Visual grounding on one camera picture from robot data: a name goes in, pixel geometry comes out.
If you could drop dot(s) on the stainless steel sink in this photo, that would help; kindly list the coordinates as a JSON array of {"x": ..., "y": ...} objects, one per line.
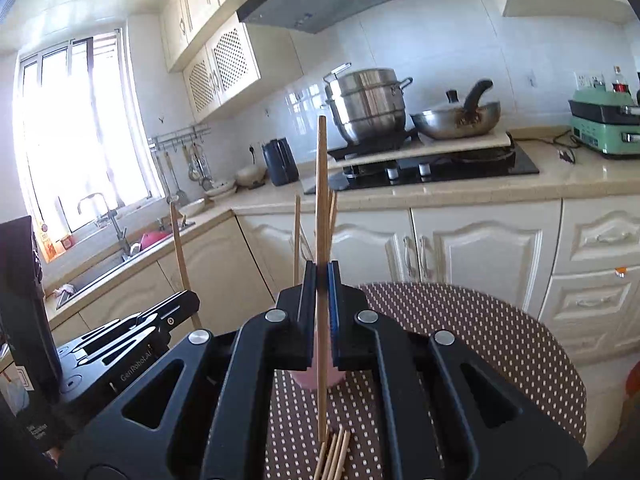
[{"x": 95, "y": 280}]

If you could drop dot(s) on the light wooden chopstick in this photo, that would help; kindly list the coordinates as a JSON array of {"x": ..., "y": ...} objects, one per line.
[
  {"x": 179, "y": 255},
  {"x": 330, "y": 220},
  {"x": 322, "y": 185},
  {"x": 297, "y": 240}
]

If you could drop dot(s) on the black glass gas hob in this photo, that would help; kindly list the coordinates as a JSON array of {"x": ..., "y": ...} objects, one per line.
[{"x": 475, "y": 170}]

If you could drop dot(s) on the stack of white plates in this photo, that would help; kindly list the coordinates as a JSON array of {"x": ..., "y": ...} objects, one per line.
[{"x": 220, "y": 190}]

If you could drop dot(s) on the white wall power outlet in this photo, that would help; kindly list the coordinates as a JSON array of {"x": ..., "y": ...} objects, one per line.
[{"x": 589, "y": 81}]

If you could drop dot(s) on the black tall box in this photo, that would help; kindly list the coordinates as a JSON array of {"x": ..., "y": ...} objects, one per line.
[{"x": 25, "y": 310}]

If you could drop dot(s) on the row of wooden chopsticks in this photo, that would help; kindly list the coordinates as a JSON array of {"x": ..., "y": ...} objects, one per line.
[{"x": 334, "y": 460}]

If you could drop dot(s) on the kitchen window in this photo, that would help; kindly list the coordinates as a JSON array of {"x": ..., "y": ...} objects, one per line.
[{"x": 80, "y": 135}]

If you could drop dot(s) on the cream lattice wall cabinets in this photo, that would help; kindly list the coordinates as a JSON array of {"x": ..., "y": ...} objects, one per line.
[{"x": 220, "y": 50}]

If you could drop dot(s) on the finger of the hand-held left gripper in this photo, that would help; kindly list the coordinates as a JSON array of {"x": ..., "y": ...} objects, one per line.
[
  {"x": 185, "y": 302},
  {"x": 150, "y": 332}
]

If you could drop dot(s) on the stainless steel wok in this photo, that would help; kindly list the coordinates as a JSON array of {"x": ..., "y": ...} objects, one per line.
[{"x": 450, "y": 122}]

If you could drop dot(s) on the pink plastic basin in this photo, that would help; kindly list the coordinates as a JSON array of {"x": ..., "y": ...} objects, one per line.
[{"x": 152, "y": 241}]

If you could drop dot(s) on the cream stone board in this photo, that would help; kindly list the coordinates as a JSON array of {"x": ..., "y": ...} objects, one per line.
[{"x": 465, "y": 147}]

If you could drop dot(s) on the stainless steel steamer pot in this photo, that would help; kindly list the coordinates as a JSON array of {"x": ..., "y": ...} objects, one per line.
[{"x": 365, "y": 105}]

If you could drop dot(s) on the orange packet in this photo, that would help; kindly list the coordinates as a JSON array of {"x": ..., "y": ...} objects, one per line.
[{"x": 50, "y": 245}]

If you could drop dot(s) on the green multi cooker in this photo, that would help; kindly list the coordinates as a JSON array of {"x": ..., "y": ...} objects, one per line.
[{"x": 605, "y": 125}]

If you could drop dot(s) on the chrome kitchen faucet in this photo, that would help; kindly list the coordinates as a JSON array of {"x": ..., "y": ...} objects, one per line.
[{"x": 117, "y": 230}]

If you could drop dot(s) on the orange drawer sticker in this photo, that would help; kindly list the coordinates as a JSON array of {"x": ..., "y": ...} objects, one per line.
[{"x": 621, "y": 272}]

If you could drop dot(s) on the pink cylindrical chopstick holder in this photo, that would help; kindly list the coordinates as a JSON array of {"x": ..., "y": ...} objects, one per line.
[{"x": 305, "y": 379}]

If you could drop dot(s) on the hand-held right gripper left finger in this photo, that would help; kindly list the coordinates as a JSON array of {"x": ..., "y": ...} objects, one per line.
[{"x": 300, "y": 325}]

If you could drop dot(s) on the metal utensil rail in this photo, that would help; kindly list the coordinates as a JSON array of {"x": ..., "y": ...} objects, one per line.
[{"x": 177, "y": 135}]

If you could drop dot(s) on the black electric kettle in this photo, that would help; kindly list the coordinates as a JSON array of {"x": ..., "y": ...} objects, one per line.
[{"x": 280, "y": 162}]

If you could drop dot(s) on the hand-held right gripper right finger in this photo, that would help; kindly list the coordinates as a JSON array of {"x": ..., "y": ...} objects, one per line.
[{"x": 345, "y": 325}]

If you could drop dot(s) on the cream kitchen base cabinets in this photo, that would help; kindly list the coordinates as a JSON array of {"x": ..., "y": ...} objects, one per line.
[{"x": 475, "y": 245}]

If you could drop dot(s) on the hanging slotted spatula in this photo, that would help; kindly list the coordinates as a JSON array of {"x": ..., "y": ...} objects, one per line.
[{"x": 175, "y": 195}]

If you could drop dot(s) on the hanging metal ladle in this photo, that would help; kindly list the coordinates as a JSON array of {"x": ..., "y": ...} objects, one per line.
[
  {"x": 206, "y": 177},
  {"x": 193, "y": 170}
]

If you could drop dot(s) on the brown polka dot tablecloth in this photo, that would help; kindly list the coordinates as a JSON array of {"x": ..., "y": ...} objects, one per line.
[{"x": 475, "y": 340}]

